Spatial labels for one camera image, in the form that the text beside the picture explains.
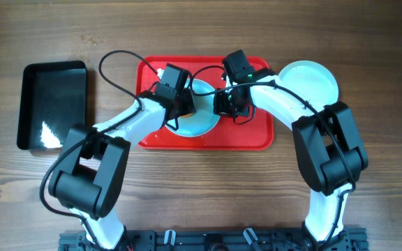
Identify orange sponge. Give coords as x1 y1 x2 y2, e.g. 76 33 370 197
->
180 113 195 119

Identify light blue plate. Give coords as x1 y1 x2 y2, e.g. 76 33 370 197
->
278 61 339 105
165 95 220 137

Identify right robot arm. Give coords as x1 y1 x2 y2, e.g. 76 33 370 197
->
214 50 369 250

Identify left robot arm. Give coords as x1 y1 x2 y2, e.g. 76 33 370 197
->
40 64 193 250

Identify red plastic tray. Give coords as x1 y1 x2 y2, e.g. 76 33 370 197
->
136 55 274 151

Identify black rectangular water tray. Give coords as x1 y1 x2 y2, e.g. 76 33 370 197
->
16 61 87 151

